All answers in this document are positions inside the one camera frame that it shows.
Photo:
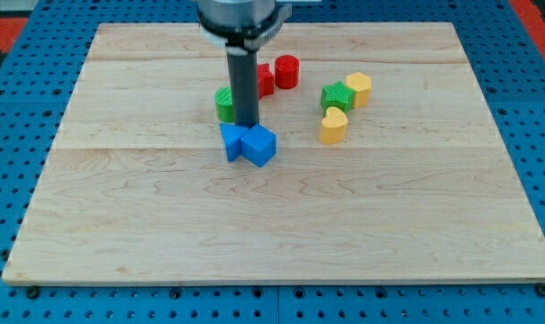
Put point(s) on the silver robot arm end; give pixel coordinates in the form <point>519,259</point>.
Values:
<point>244,25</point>

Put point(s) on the yellow heart block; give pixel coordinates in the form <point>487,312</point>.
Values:
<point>334,126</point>

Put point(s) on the red cylinder block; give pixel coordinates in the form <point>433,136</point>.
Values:
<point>287,70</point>

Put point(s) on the blue triangle block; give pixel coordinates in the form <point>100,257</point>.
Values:
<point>232,134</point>

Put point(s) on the green cylinder block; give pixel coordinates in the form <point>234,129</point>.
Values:
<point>224,104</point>

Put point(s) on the light wooden board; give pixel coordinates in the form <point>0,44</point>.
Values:
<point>137,190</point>

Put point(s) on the yellow hexagon block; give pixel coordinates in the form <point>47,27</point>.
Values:
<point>361,84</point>

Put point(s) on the red star block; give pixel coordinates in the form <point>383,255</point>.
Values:
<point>265,80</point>

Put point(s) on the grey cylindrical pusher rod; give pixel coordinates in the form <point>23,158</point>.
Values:
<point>242,69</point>

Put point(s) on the blue cube block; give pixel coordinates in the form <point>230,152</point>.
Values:
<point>258,145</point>

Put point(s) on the green star block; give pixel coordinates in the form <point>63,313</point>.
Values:
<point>337,95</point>

